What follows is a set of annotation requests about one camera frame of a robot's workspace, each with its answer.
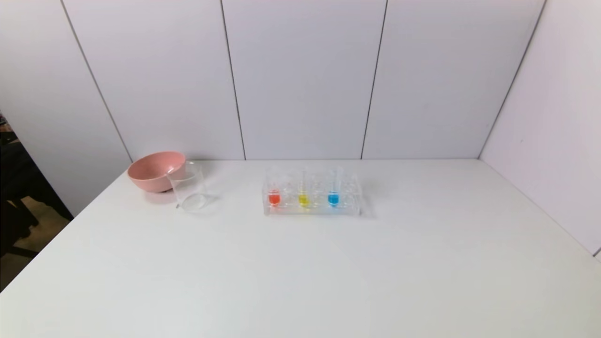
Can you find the test tube with red pigment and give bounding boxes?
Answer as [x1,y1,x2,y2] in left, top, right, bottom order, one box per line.
[268,168,281,207]

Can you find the test tube with blue pigment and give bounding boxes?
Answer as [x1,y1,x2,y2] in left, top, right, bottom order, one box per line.
[328,165,341,207]

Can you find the test tube with yellow pigment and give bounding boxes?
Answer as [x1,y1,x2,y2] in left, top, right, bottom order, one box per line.
[298,165,311,208]

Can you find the clear acrylic test tube rack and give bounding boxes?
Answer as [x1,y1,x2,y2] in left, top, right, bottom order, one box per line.
[262,170,363,217]

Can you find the clear glass beaker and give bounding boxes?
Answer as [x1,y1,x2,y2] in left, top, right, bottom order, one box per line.
[167,161,208,211]

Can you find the pink bowl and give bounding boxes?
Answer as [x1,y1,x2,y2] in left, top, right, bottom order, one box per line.
[127,151,186,193]

